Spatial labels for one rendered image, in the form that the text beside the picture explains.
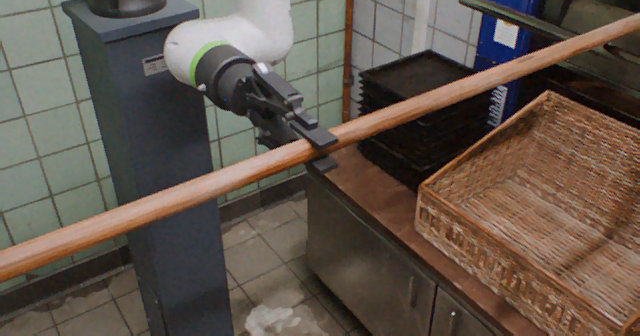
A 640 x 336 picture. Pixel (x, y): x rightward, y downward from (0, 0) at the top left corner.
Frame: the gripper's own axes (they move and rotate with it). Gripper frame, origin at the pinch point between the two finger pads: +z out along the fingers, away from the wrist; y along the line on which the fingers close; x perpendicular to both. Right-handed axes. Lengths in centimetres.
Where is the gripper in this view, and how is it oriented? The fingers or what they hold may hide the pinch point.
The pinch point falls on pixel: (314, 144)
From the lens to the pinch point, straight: 76.4
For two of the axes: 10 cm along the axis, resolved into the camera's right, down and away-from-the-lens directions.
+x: -8.1, 3.3, -4.8
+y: 0.0, 8.2, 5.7
